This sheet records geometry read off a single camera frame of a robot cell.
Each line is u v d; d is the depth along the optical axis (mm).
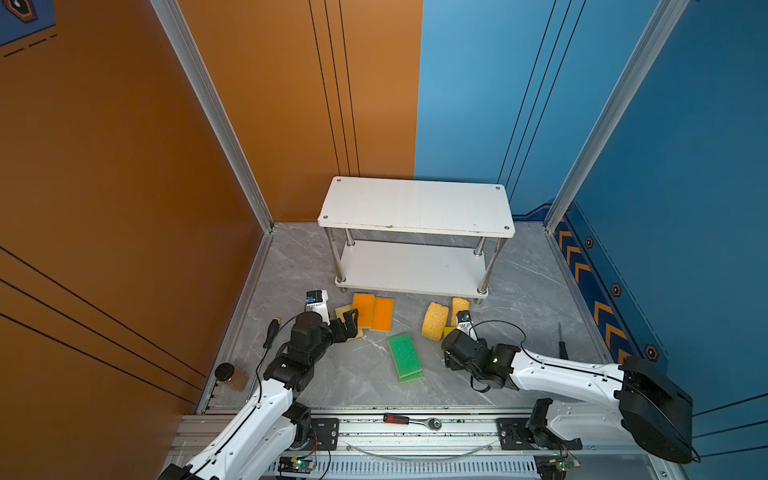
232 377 755
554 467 706
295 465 708
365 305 936
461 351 642
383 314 934
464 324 752
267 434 577
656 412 404
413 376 809
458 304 942
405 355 828
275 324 910
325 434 735
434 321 910
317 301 710
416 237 1160
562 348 871
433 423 735
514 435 725
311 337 621
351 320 741
